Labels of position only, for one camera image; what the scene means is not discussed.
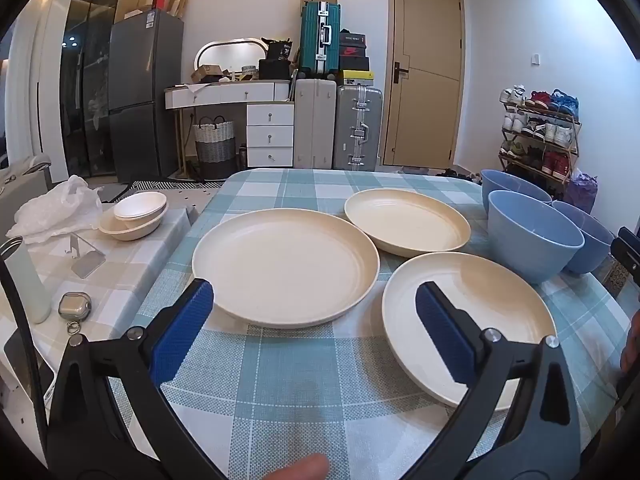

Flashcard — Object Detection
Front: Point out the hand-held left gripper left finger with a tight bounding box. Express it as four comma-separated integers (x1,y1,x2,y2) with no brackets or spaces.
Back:
46,278,231,480

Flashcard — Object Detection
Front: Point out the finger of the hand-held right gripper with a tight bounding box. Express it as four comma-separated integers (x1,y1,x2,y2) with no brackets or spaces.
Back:
611,238,640,301
618,226,640,256

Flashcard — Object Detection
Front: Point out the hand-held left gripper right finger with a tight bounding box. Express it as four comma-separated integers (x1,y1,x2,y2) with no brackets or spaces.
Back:
400,281,581,480

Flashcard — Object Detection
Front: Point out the blue bowl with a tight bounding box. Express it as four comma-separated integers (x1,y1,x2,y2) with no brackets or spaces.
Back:
551,200,616,275
487,190,585,285
480,169,553,207

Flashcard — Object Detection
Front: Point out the cream plate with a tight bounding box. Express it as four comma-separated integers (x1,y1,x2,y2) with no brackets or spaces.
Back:
344,188,472,258
382,251,557,413
192,208,381,330

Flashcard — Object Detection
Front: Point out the person's right hand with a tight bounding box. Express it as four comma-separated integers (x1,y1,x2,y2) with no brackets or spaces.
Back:
620,310,640,373

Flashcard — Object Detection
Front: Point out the person's left hand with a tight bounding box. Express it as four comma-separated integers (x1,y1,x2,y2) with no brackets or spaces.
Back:
262,452,331,480

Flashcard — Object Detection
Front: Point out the purple bag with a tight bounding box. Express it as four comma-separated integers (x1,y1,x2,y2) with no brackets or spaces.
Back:
567,170,598,213

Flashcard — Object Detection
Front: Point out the beige checkered cloth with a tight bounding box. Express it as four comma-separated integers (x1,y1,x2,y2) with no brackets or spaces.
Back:
0,187,193,426

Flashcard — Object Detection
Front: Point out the grey earbuds case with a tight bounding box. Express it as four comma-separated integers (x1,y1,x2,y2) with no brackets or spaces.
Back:
58,292,93,335

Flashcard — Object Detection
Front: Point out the large paper bowl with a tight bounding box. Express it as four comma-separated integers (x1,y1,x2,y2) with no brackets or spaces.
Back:
97,205,170,242

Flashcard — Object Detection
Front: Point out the metal phone stand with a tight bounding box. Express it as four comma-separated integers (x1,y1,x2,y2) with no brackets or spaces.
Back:
62,234,107,278

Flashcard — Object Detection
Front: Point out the metal shoe rack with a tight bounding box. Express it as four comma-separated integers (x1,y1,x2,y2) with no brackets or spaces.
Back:
499,87,583,183

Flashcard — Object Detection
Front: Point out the teal plaid tablecloth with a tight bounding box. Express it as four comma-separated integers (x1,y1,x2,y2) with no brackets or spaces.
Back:
107,167,636,480

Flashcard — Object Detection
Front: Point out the small paper bowl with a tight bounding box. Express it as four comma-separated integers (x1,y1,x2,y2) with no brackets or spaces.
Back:
113,191,168,222

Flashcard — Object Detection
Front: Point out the cream patterned rug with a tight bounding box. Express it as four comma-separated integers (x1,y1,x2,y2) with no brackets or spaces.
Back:
102,179,226,226

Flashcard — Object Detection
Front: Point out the group of racked sneakers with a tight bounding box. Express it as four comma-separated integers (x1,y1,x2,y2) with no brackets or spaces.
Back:
500,85,581,177

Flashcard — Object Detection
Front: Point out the black smartphone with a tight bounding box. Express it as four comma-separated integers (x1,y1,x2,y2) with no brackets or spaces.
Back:
2,332,55,401

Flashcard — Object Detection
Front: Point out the pale green bottle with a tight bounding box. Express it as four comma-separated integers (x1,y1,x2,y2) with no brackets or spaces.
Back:
0,236,52,324

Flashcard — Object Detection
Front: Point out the white plastic bag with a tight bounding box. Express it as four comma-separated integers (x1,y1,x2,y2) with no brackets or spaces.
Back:
6,175,103,245

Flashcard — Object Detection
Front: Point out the woven laundry basket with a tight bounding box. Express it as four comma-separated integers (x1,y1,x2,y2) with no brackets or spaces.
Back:
194,116,236,180

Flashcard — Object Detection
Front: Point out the white drawer unit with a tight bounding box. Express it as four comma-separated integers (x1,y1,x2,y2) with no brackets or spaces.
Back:
246,102,296,168

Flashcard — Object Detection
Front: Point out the silver suitcase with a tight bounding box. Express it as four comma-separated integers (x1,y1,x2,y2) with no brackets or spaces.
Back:
333,85,383,172

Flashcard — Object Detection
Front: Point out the white vanity desk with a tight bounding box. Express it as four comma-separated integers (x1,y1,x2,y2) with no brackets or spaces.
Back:
165,80,296,181

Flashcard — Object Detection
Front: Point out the beige suitcase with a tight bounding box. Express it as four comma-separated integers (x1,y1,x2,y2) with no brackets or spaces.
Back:
294,78,337,170

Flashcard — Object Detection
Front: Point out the grey refrigerator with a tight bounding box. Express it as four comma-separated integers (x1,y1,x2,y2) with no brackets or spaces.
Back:
109,8,185,183

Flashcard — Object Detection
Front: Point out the dark glass cabinet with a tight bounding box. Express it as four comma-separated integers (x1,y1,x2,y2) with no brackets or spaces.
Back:
60,0,131,178

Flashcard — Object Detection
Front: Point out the tan wooden door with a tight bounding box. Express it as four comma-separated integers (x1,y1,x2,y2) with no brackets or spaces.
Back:
382,0,467,167

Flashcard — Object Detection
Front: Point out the yellow black shoe box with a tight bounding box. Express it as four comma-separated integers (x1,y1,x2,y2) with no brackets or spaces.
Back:
337,70,375,87

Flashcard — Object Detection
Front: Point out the oval lit mirror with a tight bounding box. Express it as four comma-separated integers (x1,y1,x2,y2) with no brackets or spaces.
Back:
194,36,271,83

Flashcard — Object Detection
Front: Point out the black bag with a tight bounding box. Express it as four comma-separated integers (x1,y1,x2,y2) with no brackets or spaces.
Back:
259,37,293,81

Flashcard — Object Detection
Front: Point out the teal suitcase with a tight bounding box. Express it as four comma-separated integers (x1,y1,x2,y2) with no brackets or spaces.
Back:
299,1,342,81

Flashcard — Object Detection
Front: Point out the black cable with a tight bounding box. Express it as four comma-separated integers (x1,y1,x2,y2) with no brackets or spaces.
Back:
0,257,48,466

